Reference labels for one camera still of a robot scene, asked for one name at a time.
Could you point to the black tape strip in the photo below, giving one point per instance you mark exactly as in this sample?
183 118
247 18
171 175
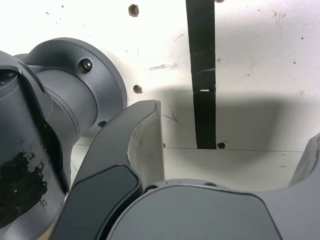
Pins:
203 112

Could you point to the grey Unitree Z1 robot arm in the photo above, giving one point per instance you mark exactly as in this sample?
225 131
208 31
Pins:
62 87

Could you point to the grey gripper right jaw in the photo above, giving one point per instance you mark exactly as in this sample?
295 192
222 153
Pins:
200 215

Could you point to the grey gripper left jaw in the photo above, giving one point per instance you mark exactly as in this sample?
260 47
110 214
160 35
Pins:
107 155

